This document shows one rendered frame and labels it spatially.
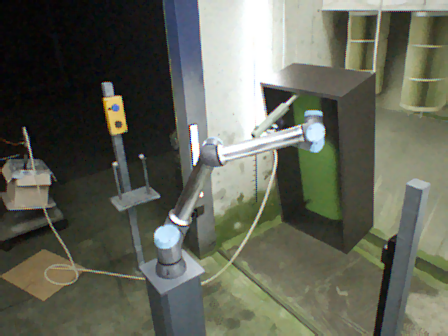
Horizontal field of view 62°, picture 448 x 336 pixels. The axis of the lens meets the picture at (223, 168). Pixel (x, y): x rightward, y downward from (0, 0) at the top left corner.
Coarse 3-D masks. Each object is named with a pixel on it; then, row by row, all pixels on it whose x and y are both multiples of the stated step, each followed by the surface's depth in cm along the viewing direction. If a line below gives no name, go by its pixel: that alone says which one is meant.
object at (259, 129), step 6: (294, 96) 230; (288, 102) 228; (276, 108) 225; (282, 108) 223; (288, 108) 226; (270, 114) 223; (276, 114) 221; (282, 114) 225; (264, 120) 220; (270, 120) 219; (276, 120) 223; (258, 126) 216; (264, 126) 217; (252, 132) 215; (258, 132) 215; (264, 132) 218
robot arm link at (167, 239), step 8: (160, 232) 221; (168, 232) 221; (176, 232) 220; (160, 240) 216; (168, 240) 215; (176, 240) 218; (160, 248) 217; (168, 248) 217; (176, 248) 220; (160, 256) 220; (168, 256) 219; (176, 256) 221
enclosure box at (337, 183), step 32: (288, 96) 264; (320, 96) 209; (352, 96) 206; (352, 128) 217; (288, 160) 286; (320, 160) 287; (352, 160) 228; (288, 192) 299; (320, 192) 305; (352, 192) 241; (288, 224) 300; (320, 224) 293; (352, 224) 255
